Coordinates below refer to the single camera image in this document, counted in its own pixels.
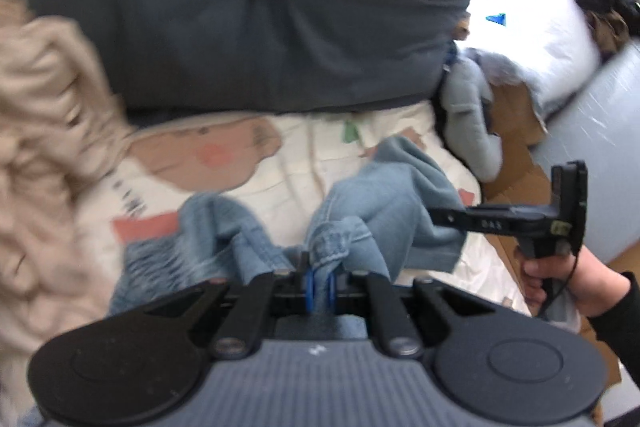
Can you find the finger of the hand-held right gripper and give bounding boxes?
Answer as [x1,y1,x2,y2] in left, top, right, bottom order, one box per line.
[429,206,474,234]

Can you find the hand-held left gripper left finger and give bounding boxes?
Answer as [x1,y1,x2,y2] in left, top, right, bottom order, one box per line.
[117,251,316,360]

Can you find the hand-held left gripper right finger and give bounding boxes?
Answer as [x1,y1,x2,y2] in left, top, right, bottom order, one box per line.
[324,265,524,357]

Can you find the light blue denim jeans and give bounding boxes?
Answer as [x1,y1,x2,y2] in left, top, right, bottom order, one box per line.
[107,134,463,343]

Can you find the person's right forearm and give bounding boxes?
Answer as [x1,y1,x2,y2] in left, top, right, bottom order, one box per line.
[585,271,640,390]

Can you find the person's right hand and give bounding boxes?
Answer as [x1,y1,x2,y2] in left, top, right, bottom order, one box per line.
[520,249,629,321]

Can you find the flattened cardboard sheet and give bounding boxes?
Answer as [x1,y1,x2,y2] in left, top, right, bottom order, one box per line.
[480,77,640,383]

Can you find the grey wrapped mattress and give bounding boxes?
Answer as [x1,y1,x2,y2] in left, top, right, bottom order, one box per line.
[532,42,640,268]

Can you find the grey neck pillow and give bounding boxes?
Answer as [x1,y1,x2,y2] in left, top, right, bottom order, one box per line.
[440,49,506,182]

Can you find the cream bear printed blanket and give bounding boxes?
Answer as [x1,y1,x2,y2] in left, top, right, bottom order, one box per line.
[75,99,583,333]

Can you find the clear plastic bag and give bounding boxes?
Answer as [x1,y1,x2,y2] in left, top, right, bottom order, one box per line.
[465,49,526,88]

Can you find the small teddy bear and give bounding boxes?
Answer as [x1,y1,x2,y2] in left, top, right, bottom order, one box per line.
[442,19,472,70]

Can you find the white pillow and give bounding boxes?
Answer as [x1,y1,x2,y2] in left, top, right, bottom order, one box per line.
[465,0,608,118]

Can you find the beige crumpled cloth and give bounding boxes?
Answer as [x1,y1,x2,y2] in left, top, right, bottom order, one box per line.
[0,0,136,427]

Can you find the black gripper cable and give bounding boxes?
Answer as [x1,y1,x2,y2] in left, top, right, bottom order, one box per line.
[542,227,583,320]

